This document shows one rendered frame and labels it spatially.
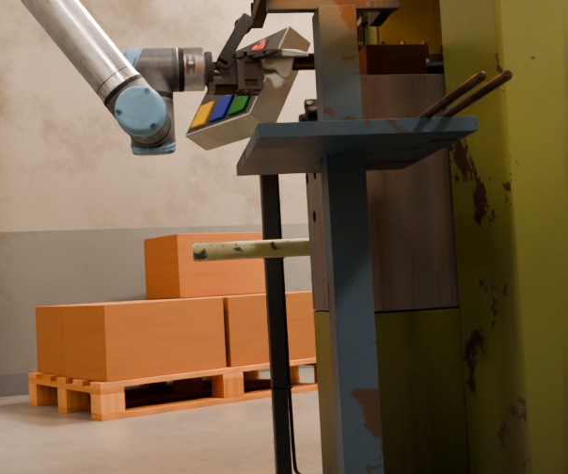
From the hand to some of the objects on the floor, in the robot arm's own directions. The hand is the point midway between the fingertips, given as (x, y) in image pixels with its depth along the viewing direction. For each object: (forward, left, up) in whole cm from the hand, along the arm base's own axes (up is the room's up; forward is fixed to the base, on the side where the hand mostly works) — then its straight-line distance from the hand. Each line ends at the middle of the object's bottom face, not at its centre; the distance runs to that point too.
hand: (299, 57), depth 189 cm
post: (+14, +57, -100) cm, 116 cm away
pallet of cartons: (+47, +267, -100) cm, 289 cm away
